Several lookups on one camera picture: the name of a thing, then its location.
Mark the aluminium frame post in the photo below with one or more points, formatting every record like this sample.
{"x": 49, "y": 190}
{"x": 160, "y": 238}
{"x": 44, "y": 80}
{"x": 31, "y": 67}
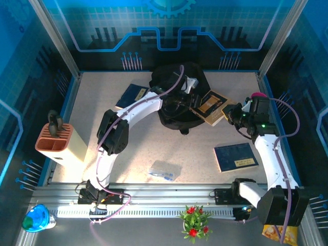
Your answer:
{"x": 282, "y": 38}
{"x": 55, "y": 38}

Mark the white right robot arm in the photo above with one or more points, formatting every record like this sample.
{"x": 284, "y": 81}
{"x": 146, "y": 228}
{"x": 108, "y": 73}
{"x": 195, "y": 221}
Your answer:
{"x": 271, "y": 159}

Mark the black student backpack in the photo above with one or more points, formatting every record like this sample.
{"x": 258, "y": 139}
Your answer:
{"x": 179, "y": 120}

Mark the clear plastic pencil case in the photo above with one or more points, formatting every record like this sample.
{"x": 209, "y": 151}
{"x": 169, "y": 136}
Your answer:
{"x": 165, "y": 170}

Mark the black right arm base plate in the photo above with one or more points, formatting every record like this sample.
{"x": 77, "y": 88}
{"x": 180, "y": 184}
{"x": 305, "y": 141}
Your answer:
{"x": 223, "y": 196}

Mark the potted plant with red flowers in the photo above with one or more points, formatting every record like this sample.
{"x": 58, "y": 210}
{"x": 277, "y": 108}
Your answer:
{"x": 194, "y": 223}

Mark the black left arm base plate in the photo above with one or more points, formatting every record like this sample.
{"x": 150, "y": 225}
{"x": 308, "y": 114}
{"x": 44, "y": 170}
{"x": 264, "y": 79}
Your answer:
{"x": 116, "y": 194}

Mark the small blue book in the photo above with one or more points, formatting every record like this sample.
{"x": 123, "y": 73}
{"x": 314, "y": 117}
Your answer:
{"x": 130, "y": 96}

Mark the pink plastic goblet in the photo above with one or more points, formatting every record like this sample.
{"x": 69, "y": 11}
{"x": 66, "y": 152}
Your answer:
{"x": 258, "y": 94}

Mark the large blue book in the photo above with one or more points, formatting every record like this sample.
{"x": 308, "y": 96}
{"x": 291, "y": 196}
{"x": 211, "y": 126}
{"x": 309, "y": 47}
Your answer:
{"x": 234, "y": 156}

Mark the brown cover book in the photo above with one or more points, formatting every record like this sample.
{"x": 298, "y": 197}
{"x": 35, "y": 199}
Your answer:
{"x": 212, "y": 107}

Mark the aluminium table rail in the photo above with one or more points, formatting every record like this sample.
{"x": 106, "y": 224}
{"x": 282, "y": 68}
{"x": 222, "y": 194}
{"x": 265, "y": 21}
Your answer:
{"x": 166, "y": 193}

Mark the beige knife block orange top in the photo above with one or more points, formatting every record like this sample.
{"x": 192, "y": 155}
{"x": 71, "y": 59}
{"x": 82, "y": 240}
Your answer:
{"x": 64, "y": 146}

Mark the black control box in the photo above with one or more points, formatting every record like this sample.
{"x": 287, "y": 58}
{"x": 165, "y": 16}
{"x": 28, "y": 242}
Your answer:
{"x": 242, "y": 214}
{"x": 98, "y": 211}

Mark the yellow chips bag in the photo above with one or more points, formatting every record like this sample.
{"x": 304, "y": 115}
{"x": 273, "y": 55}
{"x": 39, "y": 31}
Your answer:
{"x": 269, "y": 233}

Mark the blue green plastic toy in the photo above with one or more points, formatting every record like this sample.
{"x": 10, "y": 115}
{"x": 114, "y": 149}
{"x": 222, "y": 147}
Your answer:
{"x": 37, "y": 219}

